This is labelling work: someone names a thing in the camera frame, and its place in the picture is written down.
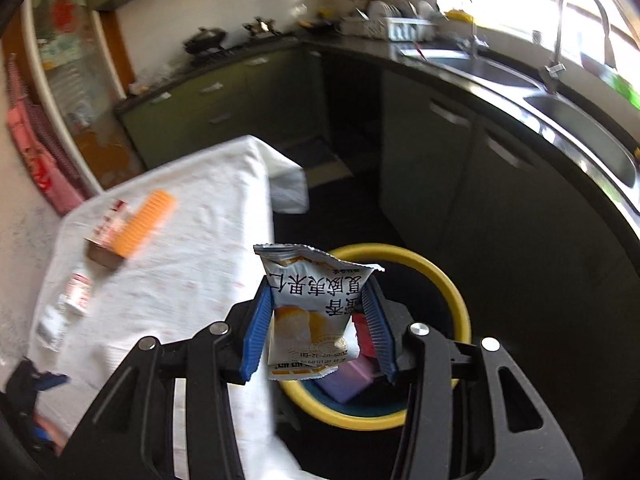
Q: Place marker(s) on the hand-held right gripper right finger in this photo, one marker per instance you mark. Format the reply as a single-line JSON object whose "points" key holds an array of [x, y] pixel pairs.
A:
{"points": [[380, 340]]}

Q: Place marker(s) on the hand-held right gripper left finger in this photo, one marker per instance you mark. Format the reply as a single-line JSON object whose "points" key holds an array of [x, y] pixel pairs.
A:
{"points": [[255, 340]]}

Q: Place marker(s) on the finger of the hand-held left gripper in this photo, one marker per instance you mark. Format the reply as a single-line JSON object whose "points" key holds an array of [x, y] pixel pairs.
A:
{"points": [[50, 381], [25, 430]]}

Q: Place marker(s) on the clear plastic bottle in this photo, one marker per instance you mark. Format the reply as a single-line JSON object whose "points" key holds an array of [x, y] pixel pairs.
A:
{"points": [[50, 327]]}

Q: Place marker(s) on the white bread snack packet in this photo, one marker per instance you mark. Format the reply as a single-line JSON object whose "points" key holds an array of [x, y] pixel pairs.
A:
{"points": [[310, 320]]}

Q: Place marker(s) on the dark bin with yellow rim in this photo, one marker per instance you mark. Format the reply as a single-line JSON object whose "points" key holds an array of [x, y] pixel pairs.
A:
{"points": [[345, 417]]}

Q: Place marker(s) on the small white red bottle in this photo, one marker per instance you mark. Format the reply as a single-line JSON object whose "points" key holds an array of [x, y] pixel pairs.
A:
{"points": [[78, 292]]}

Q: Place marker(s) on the orange ribbed wafer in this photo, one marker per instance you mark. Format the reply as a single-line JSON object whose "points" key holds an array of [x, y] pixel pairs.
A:
{"points": [[145, 225]]}

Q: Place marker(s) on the small brown milk carton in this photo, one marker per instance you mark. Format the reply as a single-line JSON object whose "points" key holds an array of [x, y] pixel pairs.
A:
{"points": [[107, 232]]}

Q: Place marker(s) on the white dotted tablecloth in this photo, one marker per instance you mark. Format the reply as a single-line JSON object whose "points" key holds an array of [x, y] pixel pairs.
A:
{"points": [[200, 240]]}

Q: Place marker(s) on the green base cabinet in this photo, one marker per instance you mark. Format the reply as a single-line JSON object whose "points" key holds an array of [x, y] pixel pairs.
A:
{"points": [[225, 95], [475, 210]]}

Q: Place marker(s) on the red white checked apron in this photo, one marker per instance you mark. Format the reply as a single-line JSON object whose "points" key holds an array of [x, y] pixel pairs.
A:
{"points": [[47, 125]]}

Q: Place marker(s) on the clear plastic bags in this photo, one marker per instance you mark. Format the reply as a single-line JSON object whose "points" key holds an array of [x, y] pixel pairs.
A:
{"points": [[139, 88]]}

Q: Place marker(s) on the stainless steel double sink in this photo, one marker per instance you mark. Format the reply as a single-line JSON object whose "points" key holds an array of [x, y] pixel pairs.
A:
{"points": [[575, 125]]}

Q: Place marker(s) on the black kitchen countertop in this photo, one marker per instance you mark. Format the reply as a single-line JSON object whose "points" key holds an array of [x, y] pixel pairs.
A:
{"points": [[360, 50]]}

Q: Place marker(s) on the black gas stove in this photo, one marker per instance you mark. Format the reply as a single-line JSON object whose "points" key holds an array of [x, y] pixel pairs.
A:
{"points": [[240, 47]]}

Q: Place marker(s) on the black wok with lid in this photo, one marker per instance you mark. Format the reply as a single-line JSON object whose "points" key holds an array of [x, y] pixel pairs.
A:
{"points": [[205, 40]]}

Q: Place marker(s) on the white dish rack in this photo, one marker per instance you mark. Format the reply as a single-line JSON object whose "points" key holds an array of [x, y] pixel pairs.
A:
{"points": [[395, 30]]}

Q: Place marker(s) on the small steel faucet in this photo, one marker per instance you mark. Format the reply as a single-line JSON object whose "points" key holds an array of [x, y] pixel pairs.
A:
{"points": [[472, 42]]}

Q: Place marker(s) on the frosted glass sliding door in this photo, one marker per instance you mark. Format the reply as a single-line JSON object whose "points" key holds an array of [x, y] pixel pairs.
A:
{"points": [[75, 70]]}

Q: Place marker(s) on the steel pot with lid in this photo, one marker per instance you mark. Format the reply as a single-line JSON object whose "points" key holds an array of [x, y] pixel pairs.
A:
{"points": [[260, 27]]}

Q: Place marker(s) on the tall steel faucet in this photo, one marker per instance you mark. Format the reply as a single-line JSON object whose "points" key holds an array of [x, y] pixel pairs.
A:
{"points": [[552, 72]]}

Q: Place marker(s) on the dark frying pan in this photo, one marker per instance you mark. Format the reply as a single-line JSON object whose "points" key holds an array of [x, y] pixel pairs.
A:
{"points": [[316, 25]]}

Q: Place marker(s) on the row of white plates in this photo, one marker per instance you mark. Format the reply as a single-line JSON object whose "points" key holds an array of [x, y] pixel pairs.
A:
{"points": [[384, 9]]}

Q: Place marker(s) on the yellow sponge holder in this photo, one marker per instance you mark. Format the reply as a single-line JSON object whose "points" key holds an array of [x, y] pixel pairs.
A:
{"points": [[459, 16]]}

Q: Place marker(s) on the small grey cup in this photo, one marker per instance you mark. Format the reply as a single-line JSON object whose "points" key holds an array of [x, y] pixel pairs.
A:
{"points": [[537, 37]]}

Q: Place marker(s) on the green plastic item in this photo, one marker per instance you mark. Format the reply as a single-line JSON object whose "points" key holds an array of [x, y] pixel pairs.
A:
{"points": [[625, 90]]}

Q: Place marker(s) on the purple bowl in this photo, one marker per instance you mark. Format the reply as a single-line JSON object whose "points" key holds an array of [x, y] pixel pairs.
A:
{"points": [[592, 60]]}

